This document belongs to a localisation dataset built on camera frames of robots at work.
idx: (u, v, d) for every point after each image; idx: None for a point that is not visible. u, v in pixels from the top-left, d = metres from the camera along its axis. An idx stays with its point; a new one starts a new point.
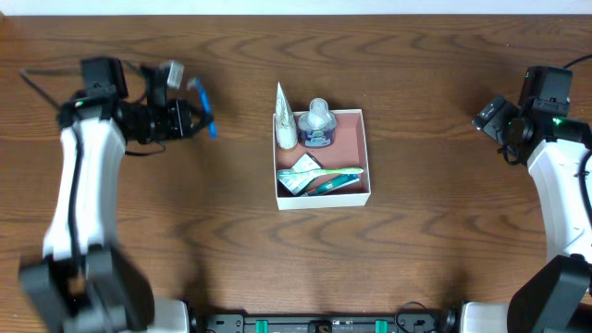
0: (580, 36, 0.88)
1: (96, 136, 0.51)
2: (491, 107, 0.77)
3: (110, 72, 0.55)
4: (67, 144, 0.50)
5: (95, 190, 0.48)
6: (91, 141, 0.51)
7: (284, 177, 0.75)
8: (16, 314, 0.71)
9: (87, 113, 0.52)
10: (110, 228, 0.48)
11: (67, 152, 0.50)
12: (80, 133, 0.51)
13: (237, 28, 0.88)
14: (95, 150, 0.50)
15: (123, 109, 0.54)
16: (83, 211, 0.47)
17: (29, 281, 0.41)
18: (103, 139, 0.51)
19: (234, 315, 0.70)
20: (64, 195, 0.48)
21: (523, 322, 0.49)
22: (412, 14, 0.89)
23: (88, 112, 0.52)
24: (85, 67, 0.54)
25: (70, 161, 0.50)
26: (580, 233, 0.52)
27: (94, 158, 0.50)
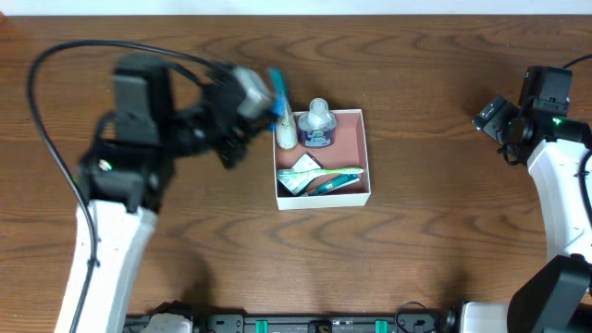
0: (580, 36, 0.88)
1: (116, 231, 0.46)
2: (491, 107, 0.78)
3: (144, 97, 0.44)
4: (83, 234, 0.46)
5: (101, 304, 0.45)
6: (108, 241, 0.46)
7: (284, 177, 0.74)
8: (16, 315, 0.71)
9: (114, 173, 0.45)
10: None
11: (84, 247, 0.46)
12: (96, 223, 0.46)
13: (237, 28, 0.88)
14: (113, 250, 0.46)
15: (160, 169, 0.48)
16: (86, 325, 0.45)
17: None
18: (122, 239, 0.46)
19: (234, 315, 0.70)
20: (70, 300, 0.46)
21: (523, 323, 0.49)
22: (412, 14, 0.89)
23: (116, 174, 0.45)
24: (116, 82, 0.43)
25: (84, 260, 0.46)
26: (581, 233, 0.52)
27: (107, 264, 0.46)
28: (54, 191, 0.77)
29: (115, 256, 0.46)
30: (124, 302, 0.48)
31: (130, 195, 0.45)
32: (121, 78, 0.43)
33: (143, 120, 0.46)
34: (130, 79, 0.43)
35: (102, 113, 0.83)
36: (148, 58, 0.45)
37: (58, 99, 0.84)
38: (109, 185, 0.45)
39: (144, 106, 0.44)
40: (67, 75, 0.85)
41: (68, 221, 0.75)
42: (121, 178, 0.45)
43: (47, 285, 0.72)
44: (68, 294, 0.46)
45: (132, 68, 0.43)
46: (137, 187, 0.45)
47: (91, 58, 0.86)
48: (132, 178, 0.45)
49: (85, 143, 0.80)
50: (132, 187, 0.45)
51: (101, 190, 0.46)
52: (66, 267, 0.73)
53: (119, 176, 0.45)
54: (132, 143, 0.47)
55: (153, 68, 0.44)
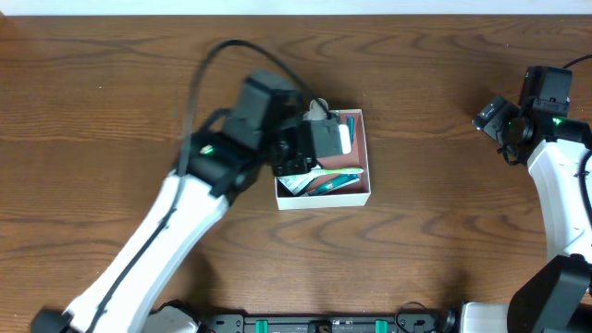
0: (581, 36, 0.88)
1: (193, 209, 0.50)
2: (491, 107, 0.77)
3: (260, 113, 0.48)
4: (165, 200, 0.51)
5: (151, 268, 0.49)
6: (182, 214, 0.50)
7: (285, 177, 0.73)
8: (16, 315, 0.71)
9: (210, 159, 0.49)
10: (144, 306, 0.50)
11: (159, 210, 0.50)
12: (180, 193, 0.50)
13: (237, 29, 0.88)
14: (183, 224, 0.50)
15: (249, 168, 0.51)
16: (129, 284, 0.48)
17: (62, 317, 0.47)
18: (195, 217, 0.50)
19: (234, 315, 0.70)
20: (128, 253, 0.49)
21: (523, 324, 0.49)
22: (413, 14, 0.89)
23: (212, 160, 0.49)
24: (246, 92, 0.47)
25: (155, 222, 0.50)
26: (581, 232, 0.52)
27: (174, 234, 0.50)
28: (54, 191, 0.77)
29: (183, 229, 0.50)
30: (167, 274, 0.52)
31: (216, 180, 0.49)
32: (251, 90, 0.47)
33: (250, 127, 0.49)
34: (259, 93, 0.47)
35: (102, 113, 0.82)
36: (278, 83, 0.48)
37: (58, 99, 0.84)
38: (204, 166, 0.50)
39: (256, 117, 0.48)
40: (67, 75, 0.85)
41: (68, 222, 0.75)
42: (213, 166, 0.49)
43: (47, 285, 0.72)
44: (129, 247, 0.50)
45: (264, 89, 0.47)
46: (225, 178, 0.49)
47: (91, 57, 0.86)
48: (222, 168, 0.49)
49: (84, 143, 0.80)
50: (218, 177, 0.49)
51: (196, 169, 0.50)
52: (66, 267, 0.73)
53: (214, 164, 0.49)
54: (234, 141, 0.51)
55: (278, 92, 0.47)
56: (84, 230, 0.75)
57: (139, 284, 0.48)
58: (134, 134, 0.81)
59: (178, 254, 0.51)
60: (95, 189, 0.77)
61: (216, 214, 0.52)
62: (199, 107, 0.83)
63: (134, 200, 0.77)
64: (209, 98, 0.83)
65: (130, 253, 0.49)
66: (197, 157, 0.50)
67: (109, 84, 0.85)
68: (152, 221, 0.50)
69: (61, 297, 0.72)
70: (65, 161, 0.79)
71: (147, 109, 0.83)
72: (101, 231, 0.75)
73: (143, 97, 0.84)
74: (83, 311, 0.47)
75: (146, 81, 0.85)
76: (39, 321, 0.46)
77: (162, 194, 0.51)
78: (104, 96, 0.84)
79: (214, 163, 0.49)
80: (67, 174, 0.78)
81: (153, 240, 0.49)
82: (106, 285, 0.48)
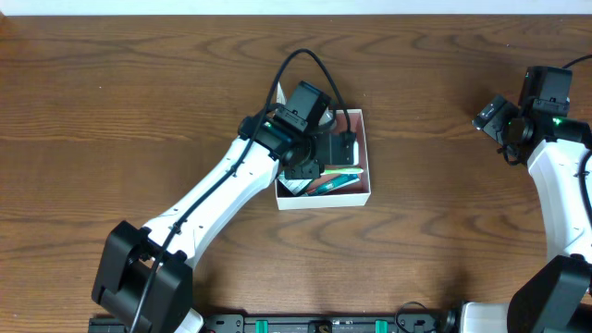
0: (581, 36, 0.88)
1: (259, 164, 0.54)
2: (491, 107, 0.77)
3: (312, 106, 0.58)
4: (234, 152, 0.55)
5: (216, 209, 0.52)
6: (250, 166, 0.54)
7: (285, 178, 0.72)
8: (16, 315, 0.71)
9: (270, 133, 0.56)
10: (206, 240, 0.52)
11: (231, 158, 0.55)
12: (250, 149, 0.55)
13: (237, 28, 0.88)
14: (249, 174, 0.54)
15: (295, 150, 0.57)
16: (195, 219, 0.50)
17: (127, 236, 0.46)
18: (260, 172, 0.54)
19: (234, 315, 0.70)
20: (195, 194, 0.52)
21: (523, 323, 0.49)
22: (412, 13, 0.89)
23: (270, 134, 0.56)
24: (301, 91, 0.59)
25: (225, 168, 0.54)
26: (581, 232, 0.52)
27: (240, 181, 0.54)
28: (54, 191, 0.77)
29: (247, 181, 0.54)
30: (226, 218, 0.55)
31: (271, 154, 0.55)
32: (305, 89, 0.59)
33: (301, 117, 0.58)
34: (312, 93, 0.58)
35: (102, 112, 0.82)
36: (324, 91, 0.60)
37: (59, 99, 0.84)
38: (263, 142, 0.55)
39: (308, 109, 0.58)
40: (67, 74, 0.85)
41: (69, 221, 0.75)
42: (272, 140, 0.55)
43: (47, 285, 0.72)
44: (196, 190, 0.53)
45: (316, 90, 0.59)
46: (279, 152, 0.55)
47: (91, 57, 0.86)
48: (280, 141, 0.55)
49: (85, 143, 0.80)
50: (276, 151, 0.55)
51: (257, 141, 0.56)
52: (66, 267, 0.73)
53: (274, 137, 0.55)
54: (287, 125, 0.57)
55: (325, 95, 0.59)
56: (84, 230, 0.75)
57: (208, 217, 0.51)
58: (134, 134, 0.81)
59: (232, 208, 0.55)
60: (95, 189, 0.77)
61: (273, 175, 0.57)
62: (199, 107, 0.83)
63: (133, 199, 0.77)
64: (209, 98, 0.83)
65: (198, 194, 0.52)
66: (260, 131, 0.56)
67: (109, 84, 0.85)
68: (219, 168, 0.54)
69: (60, 297, 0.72)
70: (66, 160, 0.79)
71: (147, 108, 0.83)
72: (100, 231, 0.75)
73: (142, 97, 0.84)
74: (159, 228, 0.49)
75: (146, 81, 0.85)
76: (112, 236, 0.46)
77: (232, 147, 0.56)
78: (104, 96, 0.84)
79: (271, 135, 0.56)
80: (67, 174, 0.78)
81: (217, 187, 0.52)
82: (181, 211, 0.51)
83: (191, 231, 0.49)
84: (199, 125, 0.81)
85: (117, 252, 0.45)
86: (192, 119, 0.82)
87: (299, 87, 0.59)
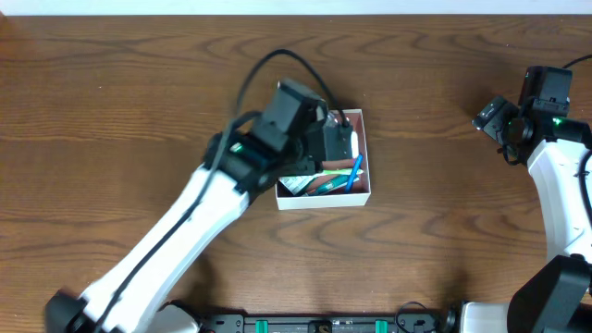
0: (581, 36, 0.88)
1: (218, 206, 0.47)
2: (491, 107, 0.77)
3: (292, 118, 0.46)
4: (191, 190, 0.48)
5: (167, 264, 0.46)
6: (206, 207, 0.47)
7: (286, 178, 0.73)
8: (17, 315, 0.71)
9: (239, 157, 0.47)
10: (158, 296, 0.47)
11: (185, 201, 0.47)
12: (209, 187, 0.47)
13: (237, 28, 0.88)
14: (205, 218, 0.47)
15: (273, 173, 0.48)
16: (142, 278, 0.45)
17: (65, 305, 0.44)
18: (219, 215, 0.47)
19: (234, 315, 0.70)
20: (143, 245, 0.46)
21: (523, 323, 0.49)
22: (412, 13, 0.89)
23: (239, 158, 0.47)
24: (279, 96, 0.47)
25: (179, 211, 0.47)
26: (581, 232, 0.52)
27: (196, 228, 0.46)
28: (54, 191, 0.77)
29: (203, 226, 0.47)
30: (187, 264, 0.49)
31: (240, 183, 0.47)
32: (284, 94, 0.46)
33: (279, 130, 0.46)
34: (292, 101, 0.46)
35: (102, 112, 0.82)
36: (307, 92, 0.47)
37: (58, 99, 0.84)
38: (230, 168, 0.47)
39: (288, 122, 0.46)
40: (66, 74, 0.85)
41: (69, 222, 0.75)
42: (240, 165, 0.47)
43: (47, 285, 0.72)
44: (146, 239, 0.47)
45: (299, 95, 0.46)
46: (250, 178, 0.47)
47: (91, 57, 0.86)
48: (249, 168, 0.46)
49: (85, 143, 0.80)
50: (245, 178, 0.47)
51: (223, 168, 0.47)
52: (67, 266, 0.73)
53: (243, 162, 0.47)
54: (262, 143, 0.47)
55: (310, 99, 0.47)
56: (84, 230, 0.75)
57: (154, 277, 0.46)
58: (134, 134, 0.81)
59: (192, 254, 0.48)
60: (95, 189, 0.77)
61: (241, 209, 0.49)
62: (199, 107, 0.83)
63: (133, 199, 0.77)
64: (209, 98, 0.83)
65: (146, 247, 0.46)
66: (226, 156, 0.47)
67: (108, 84, 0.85)
68: (173, 212, 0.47)
69: None
70: (65, 160, 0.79)
71: (147, 108, 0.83)
72: (100, 232, 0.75)
73: (142, 97, 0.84)
74: (100, 295, 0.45)
75: (145, 80, 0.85)
76: (51, 306, 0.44)
77: (191, 183, 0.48)
78: (104, 96, 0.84)
79: (240, 160, 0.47)
80: (67, 174, 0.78)
81: (168, 238, 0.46)
82: (126, 270, 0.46)
83: (135, 296, 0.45)
84: (199, 125, 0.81)
85: (55, 323, 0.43)
86: (192, 119, 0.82)
87: (277, 92, 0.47)
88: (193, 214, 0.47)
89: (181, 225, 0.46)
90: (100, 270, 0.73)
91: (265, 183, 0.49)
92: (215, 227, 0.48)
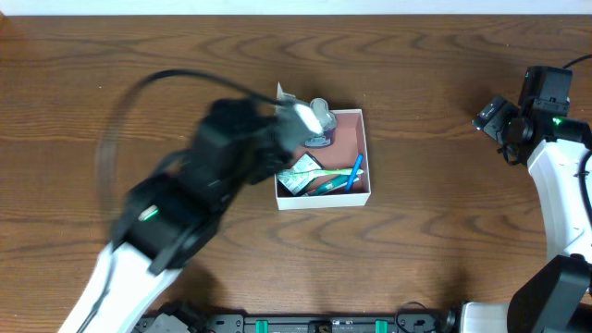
0: (581, 36, 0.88)
1: (130, 289, 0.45)
2: (491, 107, 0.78)
3: (216, 164, 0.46)
4: (102, 270, 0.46)
5: None
6: (117, 291, 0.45)
7: (285, 177, 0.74)
8: (17, 315, 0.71)
9: (158, 220, 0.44)
10: None
11: (99, 281, 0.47)
12: (115, 270, 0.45)
13: (237, 28, 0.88)
14: (117, 303, 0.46)
15: (200, 231, 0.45)
16: None
17: None
18: (138, 294, 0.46)
19: (234, 315, 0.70)
20: (75, 321, 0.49)
21: (523, 323, 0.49)
22: (412, 13, 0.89)
23: (157, 222, 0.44)
24: (203, 138, 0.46)
25: (96, 291, 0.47)
26: (581, 232, 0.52)
27: (111, 309, 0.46)
28: (54, 191, 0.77)
29: (119, 308, 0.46)
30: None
31: (160, 254, 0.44)
32: (207, 136, 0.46)
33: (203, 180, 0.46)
34: (215, 143, 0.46)
35: (102, 112, 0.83)
36: (233, 126, 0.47)
37: (58, 99, 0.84)
38: (149, 237, 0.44)
39: (211, 168, 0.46)
40: (66, 74, 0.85)
41: (69, 221, 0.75)
42: (164, 228, 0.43)
43: (47, 285, 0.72)
44: (75, 314, 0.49)
45: (222, 133, 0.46)
46: (174, 242, 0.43)
47: (91, 57, 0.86)
48: (172, 230, 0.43)
49: (85, 143, 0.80)
50: (170, 240, 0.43)
51: (137, 240, 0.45)
52: (67, 266, 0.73)
53: (165, 225, 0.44)
54: (180, 206, 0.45)
55: (236, 136, 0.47)
56: (84, 230, 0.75)
57: None
58: (134, 134, 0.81)
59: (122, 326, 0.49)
60: (95, 189, 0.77)
61: (166, 280, 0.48)
62: (199, 107, 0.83)
63: None
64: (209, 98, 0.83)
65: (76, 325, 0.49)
66: (139, 228, 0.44)
67: (108, 84, 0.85)
68: (90, 291, 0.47)
69: (61, 297, 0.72)
70: (65, 160, 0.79)
71: (146, 108, 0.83)
72: (100, 231, 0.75)
73: (142, 97, 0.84)
74: None
75: (145, 81, 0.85)
76: None
77: (100, 264, 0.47)
78: (104, 96, 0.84)
79: (157, 228, 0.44)
80: (67, 174, 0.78)
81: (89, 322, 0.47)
82: None
83: None
84: None
85: None
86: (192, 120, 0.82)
87: (200, 134, 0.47)
88: (104, 302, 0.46)
89: (95, 313, 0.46)
90: None
91: (193, 243, 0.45)
92: (135, 306, 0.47)
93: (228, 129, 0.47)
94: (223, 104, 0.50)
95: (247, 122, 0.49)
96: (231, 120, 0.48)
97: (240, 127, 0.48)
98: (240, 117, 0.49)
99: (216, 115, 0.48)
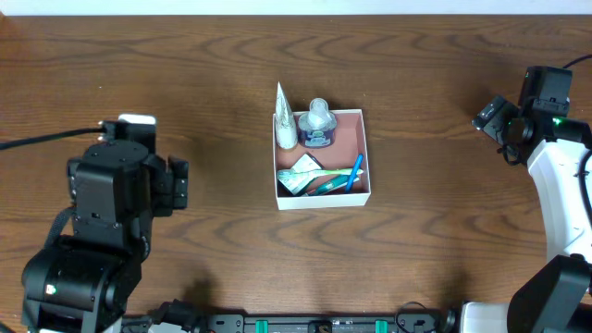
0: (581, 36, 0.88)
1: None
2: (491, 107, 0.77)
3: (112, 204, 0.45)
4: None
5: None
6: None
7: (284, 177, 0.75)
8: (17, 315, 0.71)
9: (65, 289, 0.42)
10: None
11: None
12: None
13: (237, 28, 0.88)
14: None
15: (118, 280, 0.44)
16: None
17: None
18: None
19: (234, 315, 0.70)
20: None
21: (523, 323, 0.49)
22: (412, 13, 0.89)
23: (66, 289, 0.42)
24: (87, 182, 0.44)
25: None
26: (581, 232, 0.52)
27: None
28: (54, 192, 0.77)
29: None
30: None
31: (84, 315, 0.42)
32: (91, 176, 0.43)
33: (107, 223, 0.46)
34: (104, 180, 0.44)
35: (102, 112, 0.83)
36: (119, 158, 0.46)
37: (58, 99, 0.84)
38: (67, 307, 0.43)
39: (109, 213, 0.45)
40: (66, 74, 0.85)
41: None
42: (77, 289, 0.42)
43: None
44: None
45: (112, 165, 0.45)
46: (92, 298, 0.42)
47: (91, 57, 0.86)
48: (85, 293, 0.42)
49: (85, 143, 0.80)
50: (89, 303, 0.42)
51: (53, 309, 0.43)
52: None
53: (76, 289, 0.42)
54: (87, 264, 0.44)
55: (129, 166, 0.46)
56: None
57: None
58: None
59: None
60: None
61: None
62: (199, 107, 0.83)
63: None
64: (208, 98, 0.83)
65: None
66: (48, 298, 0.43)
67: (108, 84, 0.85)
68: None
69: None
70: (65, 161, 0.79)
71: (146, 108, 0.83)
72: None
73: (142, 98, 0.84)
74: None
75: (145, 80, 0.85)
76: None
77: None
78: (104, 96, 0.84)
79: (68, 290, 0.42)
80: (67, 174, 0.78)
81: None
82: None
83: None
84: (199, 125, 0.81)
85: None
86: (192, 119, 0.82)
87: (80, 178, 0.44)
88: None
89: None
90: None
91: (119, 294, 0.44)
92: None
93: (114, 163, 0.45)
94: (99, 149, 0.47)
95: (130, 154, 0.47)
96: (109, 157, 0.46)
97: (128, 156, 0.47)
98: (123, 153, 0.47)
99: (92, 161, 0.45)
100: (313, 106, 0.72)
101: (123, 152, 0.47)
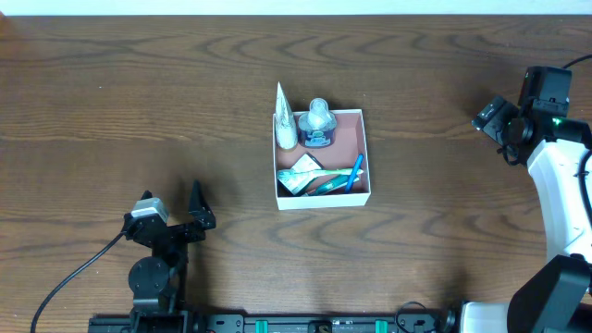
0: (580, 35, 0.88)
1: None
2: (490, 107, 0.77)
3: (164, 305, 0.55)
4: None
5: None
6: None
7: (284, 177, 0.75)
8: (16, 315, 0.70)
9: None
10: None
11: None
12: None
13: (236, 29, 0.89)
14: None
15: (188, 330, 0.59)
16: None
17: None
18: None
19: (234, 315, 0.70)
20: None
21: (524, 322, 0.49)
22: (411, 14, 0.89)
23: None
24: (140, 302, 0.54)
25: None
26: (580, 232, 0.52)
27: None
28: (54, 191, 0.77)
29: None
30: None
31: None
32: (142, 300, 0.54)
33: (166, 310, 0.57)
34: (152, 302, 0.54)
35: (102, 112, 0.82)
36: (154, 283, 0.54)
37: (58, 99, 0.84)
38: None
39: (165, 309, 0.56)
40: (65, 74, 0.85)
41: (68, 221, 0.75)
42: None
43: (47, 285, 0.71)
44: None
45: (152, 293, 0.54)
46: None
47: (91, 57, 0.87)
48: None
49: (85, 143, 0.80)
50: None
51: None
52: (66, 267, 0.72)
53: None
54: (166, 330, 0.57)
55: (164, 286, 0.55)
56: (84, 230, 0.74)
57: None
58: (133, 134, 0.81)
59: None
60: (95, 189, 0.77)
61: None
62: (200, 107, 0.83)
63: (134, 200, 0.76)
64: (209, 98, 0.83)
65: None
66: None
67: (108, 84, 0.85)
68: None
69: (61, 297, 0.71)
70: (65, 160, 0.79)
71: (147, 109, 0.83)
72: (100, 231, 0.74)
73: (142, 98, 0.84)
74: None
75: (145, 81, 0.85)
76: None
77: None
78: (104, 96, 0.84)
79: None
80: (67, 174, 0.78)
81: None
82: None
83: None
84: (200, 125, 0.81)
85: None
86: (191, 120, 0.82)
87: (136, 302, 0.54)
88: None
89: None
90: (100, 270, 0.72)
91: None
92: None
93: (154, 288, 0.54)
94: (135, 272, 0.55)
95: (159, 271, 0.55)
96: (148, 280, 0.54)
97: (158, 279, 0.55)
98: (152, 272, 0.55)
99: (137, 287, 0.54)
100: (313, 104, 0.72)
101: (153, 273, 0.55)
